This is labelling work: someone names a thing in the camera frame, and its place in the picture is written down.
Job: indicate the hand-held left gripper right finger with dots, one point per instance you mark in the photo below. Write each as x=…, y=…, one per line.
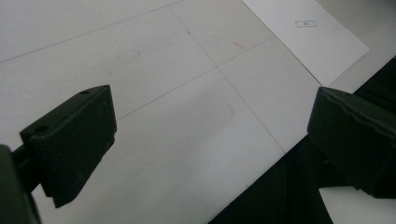
x=355, y=146

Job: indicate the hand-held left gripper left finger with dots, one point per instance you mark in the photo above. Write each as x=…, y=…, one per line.
x=74, y=140

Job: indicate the white paper sheet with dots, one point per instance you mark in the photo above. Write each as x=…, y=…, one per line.
x=311, y=40

